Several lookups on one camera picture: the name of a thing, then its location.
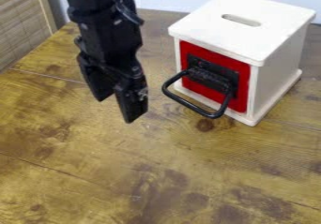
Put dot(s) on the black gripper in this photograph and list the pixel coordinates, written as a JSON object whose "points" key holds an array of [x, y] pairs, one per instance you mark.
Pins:
{"points": [[109, 43]]}

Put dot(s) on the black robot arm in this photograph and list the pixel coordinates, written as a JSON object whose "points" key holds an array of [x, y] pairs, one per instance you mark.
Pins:
{"points": [[109, 42]]}

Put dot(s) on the red drawer front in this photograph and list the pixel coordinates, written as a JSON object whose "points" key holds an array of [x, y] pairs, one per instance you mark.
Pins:
{"points": [[238, 103]]}

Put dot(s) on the white wooden box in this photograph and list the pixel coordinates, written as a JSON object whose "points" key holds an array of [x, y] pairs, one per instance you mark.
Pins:
{"points": [[258, 32]]}

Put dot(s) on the black metal drawer handle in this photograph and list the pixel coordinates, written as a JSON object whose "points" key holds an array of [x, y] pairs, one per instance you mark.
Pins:
{"points": [[209, 78]]}

